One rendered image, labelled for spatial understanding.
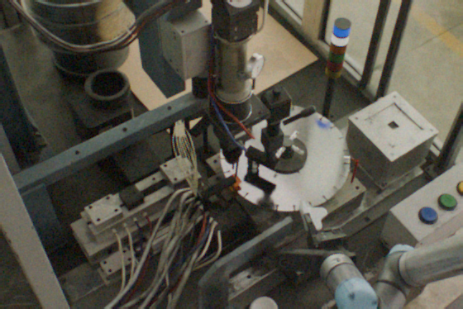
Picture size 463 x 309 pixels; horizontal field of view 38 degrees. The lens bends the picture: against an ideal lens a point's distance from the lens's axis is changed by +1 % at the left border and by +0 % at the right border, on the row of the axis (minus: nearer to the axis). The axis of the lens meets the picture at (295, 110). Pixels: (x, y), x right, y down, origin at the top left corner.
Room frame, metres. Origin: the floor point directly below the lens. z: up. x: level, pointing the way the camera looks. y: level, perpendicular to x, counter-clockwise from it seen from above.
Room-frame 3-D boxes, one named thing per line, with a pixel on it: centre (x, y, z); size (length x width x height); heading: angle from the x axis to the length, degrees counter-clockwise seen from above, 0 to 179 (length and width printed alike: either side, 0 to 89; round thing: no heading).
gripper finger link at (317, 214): (0.81, -0.08, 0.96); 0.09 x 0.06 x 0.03; 21
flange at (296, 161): (0.98, 0.01, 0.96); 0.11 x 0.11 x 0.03
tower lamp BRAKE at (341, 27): (1.27, -0.09, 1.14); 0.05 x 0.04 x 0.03; 43
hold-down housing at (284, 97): (0.91, 0.04, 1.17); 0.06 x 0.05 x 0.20; 124
